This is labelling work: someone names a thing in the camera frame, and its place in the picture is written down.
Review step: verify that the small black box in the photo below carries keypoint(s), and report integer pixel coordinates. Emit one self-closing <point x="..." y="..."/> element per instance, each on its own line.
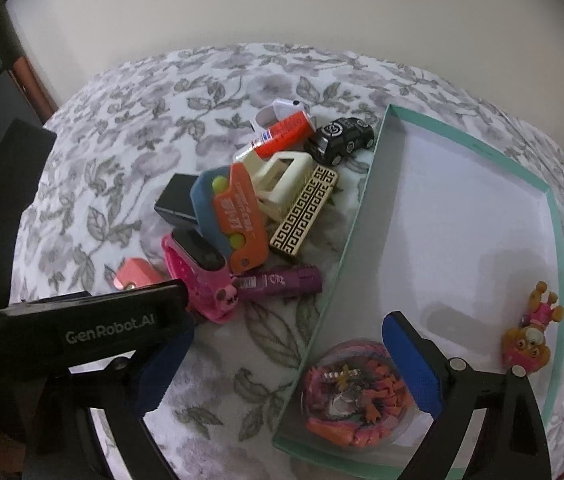
<point x="176" y="202"/>

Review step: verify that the orange pink toy figure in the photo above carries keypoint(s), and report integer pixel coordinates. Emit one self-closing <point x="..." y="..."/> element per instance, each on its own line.
<point x="532" y="335"/>

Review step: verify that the orange blue toy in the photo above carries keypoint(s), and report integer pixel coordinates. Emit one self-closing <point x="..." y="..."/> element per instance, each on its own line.
<point x="234" y="215"/>

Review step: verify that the grey floral blanket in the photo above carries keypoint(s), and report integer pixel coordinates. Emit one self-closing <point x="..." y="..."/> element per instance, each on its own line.
<point x="126" y="125"/>

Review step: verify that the white plastic toy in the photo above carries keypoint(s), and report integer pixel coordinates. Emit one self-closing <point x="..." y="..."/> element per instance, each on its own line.
<point x="277" y="112"/>

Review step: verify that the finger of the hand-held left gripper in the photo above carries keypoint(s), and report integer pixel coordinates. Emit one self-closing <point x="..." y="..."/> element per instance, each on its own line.
<point x="6" y="195"/>

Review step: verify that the black toy car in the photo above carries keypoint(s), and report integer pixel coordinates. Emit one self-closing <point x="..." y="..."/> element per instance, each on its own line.
<point x="339" y="137"/>

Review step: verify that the small coral orange toy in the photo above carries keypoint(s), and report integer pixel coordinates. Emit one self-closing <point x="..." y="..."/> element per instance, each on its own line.
<point x="134" y="272"/>

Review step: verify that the cream Greek-key pattern comb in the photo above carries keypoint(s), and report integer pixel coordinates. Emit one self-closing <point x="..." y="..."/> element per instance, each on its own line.
<point x="304" y="212"/>

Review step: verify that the pink smart watch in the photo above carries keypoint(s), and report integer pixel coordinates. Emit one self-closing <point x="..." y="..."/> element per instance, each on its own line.
<point x="196" y="270"/>

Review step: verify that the red and white tube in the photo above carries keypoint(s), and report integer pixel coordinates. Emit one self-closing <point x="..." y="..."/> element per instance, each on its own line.
<point x="282" y="135"/>

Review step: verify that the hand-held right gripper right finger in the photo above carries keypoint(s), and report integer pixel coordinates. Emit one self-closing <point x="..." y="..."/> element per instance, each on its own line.
<point x="412" y="365"/>

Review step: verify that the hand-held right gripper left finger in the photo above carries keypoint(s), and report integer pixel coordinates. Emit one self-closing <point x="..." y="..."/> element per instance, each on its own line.
<point x="159" y="375"/>

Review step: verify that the clear round bead container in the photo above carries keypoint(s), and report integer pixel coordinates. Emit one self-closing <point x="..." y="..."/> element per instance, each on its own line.
<point x="352" y="400"/>

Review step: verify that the purple lip balm tube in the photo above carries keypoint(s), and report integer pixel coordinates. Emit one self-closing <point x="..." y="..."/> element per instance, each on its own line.
<point x="282" y="282"/>

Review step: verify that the teal cardboard box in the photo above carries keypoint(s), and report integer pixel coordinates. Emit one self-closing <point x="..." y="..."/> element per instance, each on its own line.
<point x="462" y="240"/>

